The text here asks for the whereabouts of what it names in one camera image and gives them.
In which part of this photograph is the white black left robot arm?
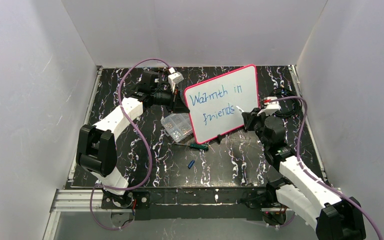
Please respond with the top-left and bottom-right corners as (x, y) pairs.
(76, 67), (190, 196)

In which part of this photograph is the clear plastic screw box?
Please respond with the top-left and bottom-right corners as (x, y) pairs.
(160, 113), (193, 143)

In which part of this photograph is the large coiled black cable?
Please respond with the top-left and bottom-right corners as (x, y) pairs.
(271, 87), (304, 119)

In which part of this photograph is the green handled screwdriver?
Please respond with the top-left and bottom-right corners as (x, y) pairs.
(175, 143), (209, 151)

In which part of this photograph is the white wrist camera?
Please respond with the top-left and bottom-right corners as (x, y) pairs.
(257, 96), (281, 116)
(167, 67), (184, 92)

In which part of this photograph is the pink framed whiteboard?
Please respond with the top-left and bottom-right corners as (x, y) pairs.
(183, 64), (260, 144)

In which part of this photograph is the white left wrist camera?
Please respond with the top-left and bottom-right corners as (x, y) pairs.
(167, 67), (184, 92)

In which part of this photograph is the aluminium rail right edge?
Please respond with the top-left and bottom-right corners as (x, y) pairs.
(288, 64), (328, 182)

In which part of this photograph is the white blue marker pen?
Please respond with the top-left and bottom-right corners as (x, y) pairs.
(236, 106), (245, 114)

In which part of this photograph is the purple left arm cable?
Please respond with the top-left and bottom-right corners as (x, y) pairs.
(89, 57), (171, 232)

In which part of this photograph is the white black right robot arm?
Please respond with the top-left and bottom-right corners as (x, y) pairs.
(241, 108), (367, 240)

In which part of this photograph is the aluminium rail edge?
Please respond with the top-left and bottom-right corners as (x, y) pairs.
(42, 66), (103, 240)
(288, 64), (328, 182)

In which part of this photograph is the aluminium rail left edge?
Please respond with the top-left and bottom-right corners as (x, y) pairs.
(42, 66), (103, 240)

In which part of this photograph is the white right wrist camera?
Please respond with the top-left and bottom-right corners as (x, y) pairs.
(257, 96), (281, 116)

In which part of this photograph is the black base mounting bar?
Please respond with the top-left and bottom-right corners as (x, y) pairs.
(100, 186), (296, 222)

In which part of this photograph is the blue marker cap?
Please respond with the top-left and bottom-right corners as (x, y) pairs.
(187, 160), (196, 169)

